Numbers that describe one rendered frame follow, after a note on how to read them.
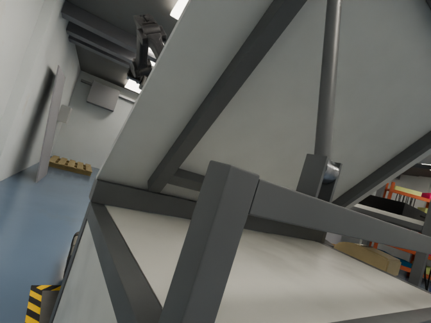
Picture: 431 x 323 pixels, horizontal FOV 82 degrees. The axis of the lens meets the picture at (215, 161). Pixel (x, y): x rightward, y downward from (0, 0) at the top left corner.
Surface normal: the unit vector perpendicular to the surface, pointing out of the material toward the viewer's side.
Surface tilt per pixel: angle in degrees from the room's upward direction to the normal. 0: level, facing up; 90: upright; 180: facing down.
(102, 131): 90
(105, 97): 90
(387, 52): 129
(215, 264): 90
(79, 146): 90
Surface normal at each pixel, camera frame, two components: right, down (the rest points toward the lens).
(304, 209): 0.53, 0.13
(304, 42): 0.22, 0.70
